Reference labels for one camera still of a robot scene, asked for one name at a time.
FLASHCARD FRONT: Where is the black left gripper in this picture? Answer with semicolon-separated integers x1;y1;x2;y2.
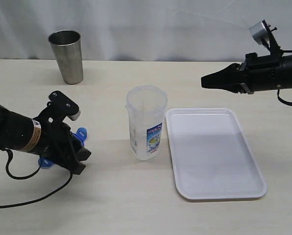
35;107;91;175

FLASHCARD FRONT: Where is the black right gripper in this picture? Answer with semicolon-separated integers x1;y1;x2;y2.
201;52;283;94

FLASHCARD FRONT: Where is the blue plastic lid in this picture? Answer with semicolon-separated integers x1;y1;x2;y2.
38;127;88;169

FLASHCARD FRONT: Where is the clear plastic tall container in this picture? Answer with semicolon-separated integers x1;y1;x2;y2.
125;85;168;161

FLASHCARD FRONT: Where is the stainless steel tumbler cup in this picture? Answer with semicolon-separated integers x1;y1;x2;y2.
48;30;84;85

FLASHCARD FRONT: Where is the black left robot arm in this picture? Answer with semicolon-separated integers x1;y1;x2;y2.
0;92;91;175

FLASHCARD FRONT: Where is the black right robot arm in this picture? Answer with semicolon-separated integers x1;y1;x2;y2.
201;52;292;94

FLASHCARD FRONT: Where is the white rectangular plastic tray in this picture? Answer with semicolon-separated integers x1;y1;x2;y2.
165;108;268;201

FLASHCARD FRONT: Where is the white fabric backdrop curtain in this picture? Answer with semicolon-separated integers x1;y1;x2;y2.
0;0;292;61

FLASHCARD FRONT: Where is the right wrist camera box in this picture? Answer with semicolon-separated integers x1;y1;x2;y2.
249;20;283;55

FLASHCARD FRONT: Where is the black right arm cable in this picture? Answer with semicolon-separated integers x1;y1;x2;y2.
275;47;292;107

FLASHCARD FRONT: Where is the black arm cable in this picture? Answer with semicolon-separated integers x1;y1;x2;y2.
0;146;74;209
275;47;292;107

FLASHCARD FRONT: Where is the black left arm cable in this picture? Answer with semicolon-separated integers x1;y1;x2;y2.
0;146;74;209

